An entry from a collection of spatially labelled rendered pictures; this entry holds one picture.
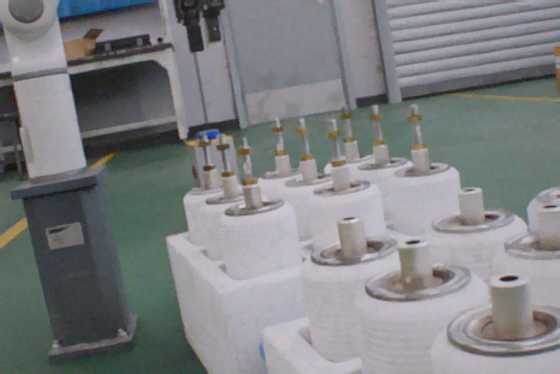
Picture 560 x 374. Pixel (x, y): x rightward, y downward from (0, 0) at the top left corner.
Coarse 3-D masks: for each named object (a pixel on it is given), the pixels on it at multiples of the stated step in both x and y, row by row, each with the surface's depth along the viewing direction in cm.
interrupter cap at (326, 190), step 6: (324, 186) 97; (330, 186) 97; (354, 186) 95; (360, 186) 92; (366, 186) 92; (318, 192) 93; (324, 192) 92; (330, 192) 92; (336, 192) 91; (342, 192) 91; (348, 192) 91
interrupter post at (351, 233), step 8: (352, 216) 63; (360, 216) 62; (344, 224) 61; (352, 224) 61; (360, 224) 61; (344, 232) 61; (352, 232) 61; (360, 232) 61; (344, 240) 62; (352, 240) 61; (360, 240) 61; (344, 248) 62; (352, 248) 61; (360, 248) 62
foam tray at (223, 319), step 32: (384, 224) 103; (192, 256) 103; (192, 288) 102; (224, 288) 84; (256, 288) 84; (288, 288) 85; (192, 320) 110; (224, 320) 84; (256, 320) 84; (288, 320) 86; (224, 352) 88; (256, 352) 85
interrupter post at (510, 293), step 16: (496, 288) 39; (512, 288) 39; (528, 288) 39; (496, 304) 39; (512, 304) 39; (528, 304) 39; (496, 320) 40; (512, 320) 39; (528, 320) 39; (512, 336) 39
